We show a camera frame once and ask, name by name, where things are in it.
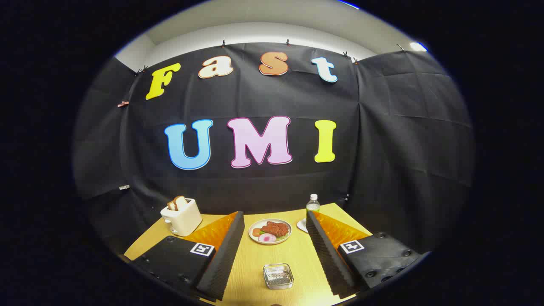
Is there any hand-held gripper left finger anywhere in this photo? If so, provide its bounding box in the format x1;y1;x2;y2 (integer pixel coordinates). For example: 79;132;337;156
127;210;246;302

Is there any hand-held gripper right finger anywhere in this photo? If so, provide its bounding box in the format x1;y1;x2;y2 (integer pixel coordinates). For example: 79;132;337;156
305;210;431;299

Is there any white oval food plate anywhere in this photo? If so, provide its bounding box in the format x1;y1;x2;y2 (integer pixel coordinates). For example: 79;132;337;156
248;218;293;245

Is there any green label water bottle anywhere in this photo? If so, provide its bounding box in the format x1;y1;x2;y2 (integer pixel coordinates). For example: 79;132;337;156
306;194;320;221

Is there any metal perforated basket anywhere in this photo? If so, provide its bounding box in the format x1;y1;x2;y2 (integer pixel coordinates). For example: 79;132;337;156
263;263;295;290

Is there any white toaster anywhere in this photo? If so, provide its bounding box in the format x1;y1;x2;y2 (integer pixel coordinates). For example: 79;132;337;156
160;198;203;237

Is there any brown steak piece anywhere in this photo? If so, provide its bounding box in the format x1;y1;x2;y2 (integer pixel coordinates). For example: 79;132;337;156
261;221;290;238

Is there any toast bread slice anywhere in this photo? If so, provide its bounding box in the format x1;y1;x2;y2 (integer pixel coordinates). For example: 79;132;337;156
168;195;189;212

